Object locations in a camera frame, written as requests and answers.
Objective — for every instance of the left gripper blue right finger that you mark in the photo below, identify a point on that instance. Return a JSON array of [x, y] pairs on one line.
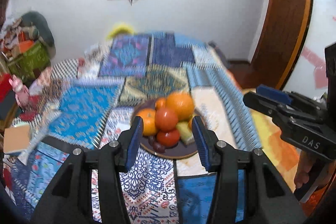
[[209, 152]]

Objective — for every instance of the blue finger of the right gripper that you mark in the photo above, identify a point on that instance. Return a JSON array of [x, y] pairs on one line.
[[273, 109], [294, 100]]

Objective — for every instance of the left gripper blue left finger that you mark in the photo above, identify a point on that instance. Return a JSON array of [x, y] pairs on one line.
[[129, 142]]

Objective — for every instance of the large orange with sticker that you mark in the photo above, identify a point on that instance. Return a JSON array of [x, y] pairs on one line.
[[148, 117]]

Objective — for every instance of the small red tomato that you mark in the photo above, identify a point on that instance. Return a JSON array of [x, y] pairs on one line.
[[168, 139]]

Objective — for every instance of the large red tomato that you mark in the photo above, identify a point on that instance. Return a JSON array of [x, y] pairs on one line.
[[166, 119]]

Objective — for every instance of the small mandarin back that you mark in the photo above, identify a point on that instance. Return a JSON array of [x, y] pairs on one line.
[[160, 103]]

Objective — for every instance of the small mandarin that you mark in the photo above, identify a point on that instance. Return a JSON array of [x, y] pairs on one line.
[[190, 123], [160, 103]]

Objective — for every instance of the small mandarin front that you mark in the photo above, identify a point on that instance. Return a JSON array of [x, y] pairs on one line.
[[190, 123]]

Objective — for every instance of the right human hand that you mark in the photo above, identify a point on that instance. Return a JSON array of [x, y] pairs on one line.
[[305, 164]]

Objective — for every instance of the dark purple ceramic plate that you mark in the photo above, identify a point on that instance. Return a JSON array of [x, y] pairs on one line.
[[178, 152]]

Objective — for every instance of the orange yellow fleece blanket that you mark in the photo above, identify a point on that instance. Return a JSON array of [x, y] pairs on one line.
[[283, 155]]

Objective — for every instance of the patchwork patterned bedspread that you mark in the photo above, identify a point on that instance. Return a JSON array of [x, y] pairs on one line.
[[139, 68]]

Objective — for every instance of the brown wooden door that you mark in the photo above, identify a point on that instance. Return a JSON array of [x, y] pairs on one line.
[[281, 40]]

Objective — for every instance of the brown cardboard box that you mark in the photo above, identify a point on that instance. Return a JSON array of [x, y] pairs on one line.
[[16, 139]]

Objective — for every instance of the pink plush toy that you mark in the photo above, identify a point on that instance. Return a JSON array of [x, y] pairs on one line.
[[21, 91]]

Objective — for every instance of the green cardboard box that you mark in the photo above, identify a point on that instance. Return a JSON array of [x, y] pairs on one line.
[[29, 60]]

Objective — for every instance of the red box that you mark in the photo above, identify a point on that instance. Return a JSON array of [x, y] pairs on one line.
[[5, 86]]

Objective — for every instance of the dark green plush cushion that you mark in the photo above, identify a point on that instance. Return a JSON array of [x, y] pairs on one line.
[[34, 18]]

